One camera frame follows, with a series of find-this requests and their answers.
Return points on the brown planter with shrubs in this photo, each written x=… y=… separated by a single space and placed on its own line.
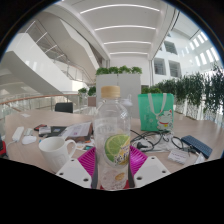
x=91 y=96

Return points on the clear white-lidded water bottle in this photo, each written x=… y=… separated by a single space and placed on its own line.
x=128 y=101

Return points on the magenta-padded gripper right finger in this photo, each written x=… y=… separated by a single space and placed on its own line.
x=150 y=170

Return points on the open printed booklet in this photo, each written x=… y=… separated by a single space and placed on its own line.
x=79 y=130

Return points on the white printed card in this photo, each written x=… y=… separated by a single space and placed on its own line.
x=177 y=156

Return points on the white power strip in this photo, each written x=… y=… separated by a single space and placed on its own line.
x=18 y=133

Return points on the black notebook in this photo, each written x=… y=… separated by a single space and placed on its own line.
x=58 y=130

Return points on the red and black phone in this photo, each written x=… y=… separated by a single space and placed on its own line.
x=40 y=127

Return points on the row of green potted trees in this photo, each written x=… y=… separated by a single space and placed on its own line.
x=200 y=90

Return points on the white cabinet topped with plants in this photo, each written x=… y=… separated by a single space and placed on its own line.
x=130 y=86

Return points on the clear plastic packet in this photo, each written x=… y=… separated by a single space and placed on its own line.
x=200 y=158

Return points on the white ceramic mug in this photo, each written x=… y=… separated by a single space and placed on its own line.
x=55 y=153

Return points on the clear lime-label drink bottle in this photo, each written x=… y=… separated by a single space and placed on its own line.
x=111 y=133

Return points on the green tote bag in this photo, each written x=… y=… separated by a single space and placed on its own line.
x=146 y=116

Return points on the colourful sticker sheet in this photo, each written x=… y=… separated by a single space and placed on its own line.
x=87 y=147

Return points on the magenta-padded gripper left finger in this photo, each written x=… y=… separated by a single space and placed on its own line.
x=74 y=172

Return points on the long ceiling light strips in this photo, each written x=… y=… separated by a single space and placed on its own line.
x=123 y=27

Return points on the black office chair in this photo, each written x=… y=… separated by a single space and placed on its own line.
x=64 y=107

